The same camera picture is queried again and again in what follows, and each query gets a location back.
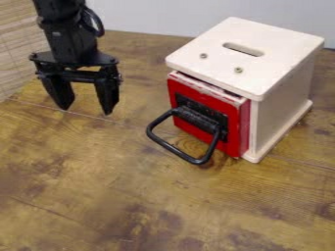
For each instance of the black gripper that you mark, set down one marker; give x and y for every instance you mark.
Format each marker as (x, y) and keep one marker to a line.
(75, 60)

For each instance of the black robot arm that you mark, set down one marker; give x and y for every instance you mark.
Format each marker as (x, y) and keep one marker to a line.
(62, 6)

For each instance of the red drawer front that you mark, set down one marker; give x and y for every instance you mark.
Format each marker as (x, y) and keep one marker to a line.
(216, 104)

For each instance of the white wooden drawer box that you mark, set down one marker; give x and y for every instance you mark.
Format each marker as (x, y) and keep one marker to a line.
(263, 63)

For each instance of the black metal drawer handle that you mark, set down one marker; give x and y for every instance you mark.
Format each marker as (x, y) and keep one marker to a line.
(203, 123)

